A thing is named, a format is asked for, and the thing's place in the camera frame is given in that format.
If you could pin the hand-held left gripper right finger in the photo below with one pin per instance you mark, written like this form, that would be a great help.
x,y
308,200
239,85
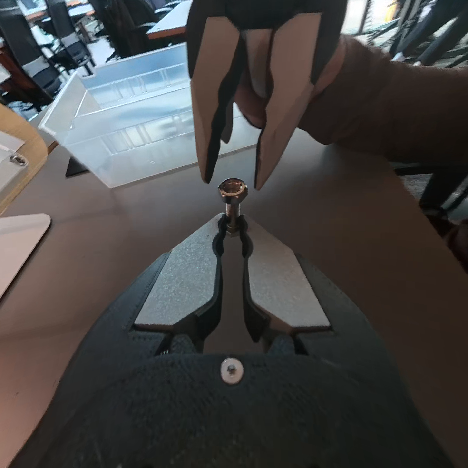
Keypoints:
x,y
281,289

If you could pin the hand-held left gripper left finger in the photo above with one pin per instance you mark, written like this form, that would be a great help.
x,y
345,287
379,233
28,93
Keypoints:
x,y
179,289

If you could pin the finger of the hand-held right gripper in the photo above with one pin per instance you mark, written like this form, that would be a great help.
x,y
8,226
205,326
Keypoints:
x,y
208,91
292,80

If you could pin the silver bolt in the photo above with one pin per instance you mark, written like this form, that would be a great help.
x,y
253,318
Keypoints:
x,y
231,215

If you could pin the silver hex nut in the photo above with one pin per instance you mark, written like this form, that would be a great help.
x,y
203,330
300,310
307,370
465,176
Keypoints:
x,y
233,192

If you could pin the person's right forearm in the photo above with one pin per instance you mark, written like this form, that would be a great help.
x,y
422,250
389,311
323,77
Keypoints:
x,y
395,102

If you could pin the desk with reddish edge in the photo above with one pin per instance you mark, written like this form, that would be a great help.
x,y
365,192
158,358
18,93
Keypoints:
x,y
172,22

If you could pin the clear plastic bin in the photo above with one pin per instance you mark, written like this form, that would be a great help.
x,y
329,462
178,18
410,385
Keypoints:
x,y
120,124

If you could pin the dark office chair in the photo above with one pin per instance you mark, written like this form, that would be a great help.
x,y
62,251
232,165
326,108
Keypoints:
x,y
124,29

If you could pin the black office chair grey band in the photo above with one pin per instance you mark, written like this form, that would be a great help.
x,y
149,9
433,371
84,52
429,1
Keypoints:
x,y
22,55
71,40

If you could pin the black flat pad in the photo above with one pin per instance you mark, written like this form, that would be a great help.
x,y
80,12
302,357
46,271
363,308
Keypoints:
x,y
76,168

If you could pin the white stand base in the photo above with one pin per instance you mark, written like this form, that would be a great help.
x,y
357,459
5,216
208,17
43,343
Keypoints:
x,y
18,248

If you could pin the wooden display board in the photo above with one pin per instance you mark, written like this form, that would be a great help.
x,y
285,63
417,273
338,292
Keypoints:
x,y
34,146

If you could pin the person's right leg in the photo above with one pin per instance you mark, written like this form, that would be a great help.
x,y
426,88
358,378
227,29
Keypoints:
x,y
460,248

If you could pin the metal board grommet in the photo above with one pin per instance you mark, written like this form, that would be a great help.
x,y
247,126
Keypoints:
x,y
17,159

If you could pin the printed instruction sheet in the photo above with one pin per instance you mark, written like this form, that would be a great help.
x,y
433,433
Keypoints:
x,y
7,175

